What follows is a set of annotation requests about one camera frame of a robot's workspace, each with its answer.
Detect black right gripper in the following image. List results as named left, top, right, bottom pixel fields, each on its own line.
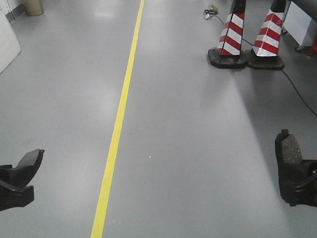
left=278, top=160, right=317, bottom=207

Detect red white traffic cone right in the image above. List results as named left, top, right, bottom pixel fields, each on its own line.
left=245, top=0, right=286, bottom=70

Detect grey brake pad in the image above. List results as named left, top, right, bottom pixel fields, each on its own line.
left=16, top=149, right=45, bottom=173
left=274, top=129, right=303, bottom=165

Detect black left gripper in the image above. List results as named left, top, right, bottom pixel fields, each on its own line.
left=0, top=165, right=37, bottom=211

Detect red white traffic cone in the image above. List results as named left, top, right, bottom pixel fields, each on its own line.
left=208, top=0, right=247, bottom=68
left=245, top=0, right=286, bottom=70

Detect black floor cable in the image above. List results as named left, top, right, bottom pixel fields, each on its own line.
left=210, top=14, right=317, bottom=117

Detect coiled coloured wires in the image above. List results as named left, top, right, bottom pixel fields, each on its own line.
left=204, top=3, right=219, bottom=15

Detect red white traffic cone left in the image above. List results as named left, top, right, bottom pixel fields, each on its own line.
left=208, top=0, right=247, bottom=68

